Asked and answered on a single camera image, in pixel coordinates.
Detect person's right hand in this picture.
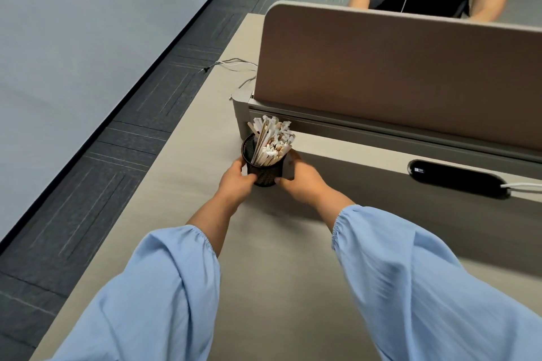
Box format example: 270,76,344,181
274,149,335,207

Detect person's left hand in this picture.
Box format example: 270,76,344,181
216,157,258,209

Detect black mesh pen cup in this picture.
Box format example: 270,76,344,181
240,133,285,188

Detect gathered bunch of sticks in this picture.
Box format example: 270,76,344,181
247,115,296,167

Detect person's left forearm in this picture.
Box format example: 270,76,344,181
49,195,238,361

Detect person's right forearm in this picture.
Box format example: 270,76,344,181
313,187,542,361

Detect beige table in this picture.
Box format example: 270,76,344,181
29,12,542,361

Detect brown desk divider panel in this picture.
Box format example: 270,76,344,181
255,0,542,152

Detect grey divider base rail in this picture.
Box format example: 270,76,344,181
230,90,542,182

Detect thin grey wires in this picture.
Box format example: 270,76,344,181
199,58,259,91

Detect black oval cable grommet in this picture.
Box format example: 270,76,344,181
407,159,512,200

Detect white cable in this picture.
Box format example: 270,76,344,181
499,182,542,195

